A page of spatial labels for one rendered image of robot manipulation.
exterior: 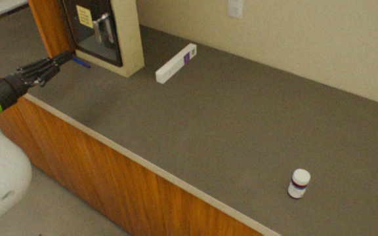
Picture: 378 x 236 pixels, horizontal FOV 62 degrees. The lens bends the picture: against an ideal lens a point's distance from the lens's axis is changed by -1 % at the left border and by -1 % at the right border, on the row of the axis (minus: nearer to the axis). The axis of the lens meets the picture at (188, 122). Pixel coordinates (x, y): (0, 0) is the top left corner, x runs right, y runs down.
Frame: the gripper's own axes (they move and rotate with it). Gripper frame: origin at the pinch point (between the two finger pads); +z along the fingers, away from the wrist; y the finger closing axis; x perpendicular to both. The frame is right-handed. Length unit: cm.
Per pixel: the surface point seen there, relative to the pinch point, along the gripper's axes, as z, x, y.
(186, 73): 39.1, 19.8, -23.9
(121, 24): 24.8, -3.3, -5.1
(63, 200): -8, 115, 40
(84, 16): 21.5, -3.6, 11.4
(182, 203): -4, 38, -52
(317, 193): 11, 19, -90
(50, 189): -8, 115, 54
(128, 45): 26.7, 6.4, -5.2
